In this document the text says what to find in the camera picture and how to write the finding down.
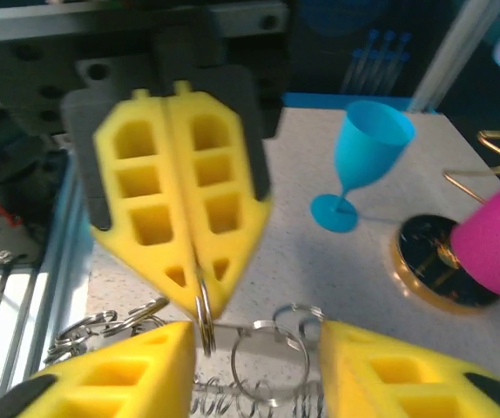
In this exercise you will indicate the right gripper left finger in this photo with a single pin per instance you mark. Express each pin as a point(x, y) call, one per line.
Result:
point(110, 379)

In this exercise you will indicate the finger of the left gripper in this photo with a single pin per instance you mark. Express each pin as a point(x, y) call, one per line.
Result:
point(141, 187)
point(219, 174)

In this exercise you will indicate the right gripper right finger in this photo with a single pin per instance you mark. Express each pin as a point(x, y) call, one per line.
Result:
point(407, 379)

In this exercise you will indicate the keyring with many small rings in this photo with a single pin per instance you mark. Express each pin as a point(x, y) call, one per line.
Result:
point(272, 361)

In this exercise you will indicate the blue plastic wine glass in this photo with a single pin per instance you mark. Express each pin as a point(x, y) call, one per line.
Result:
point(363, 148)

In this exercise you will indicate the pink plastic wine glass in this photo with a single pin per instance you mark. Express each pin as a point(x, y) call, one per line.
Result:
point(494, 244)

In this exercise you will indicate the aluminium table rail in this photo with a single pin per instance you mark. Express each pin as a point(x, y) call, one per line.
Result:
point(2, 331)

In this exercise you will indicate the aluminium frame post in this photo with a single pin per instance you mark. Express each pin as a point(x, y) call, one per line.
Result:
point(454, 56)

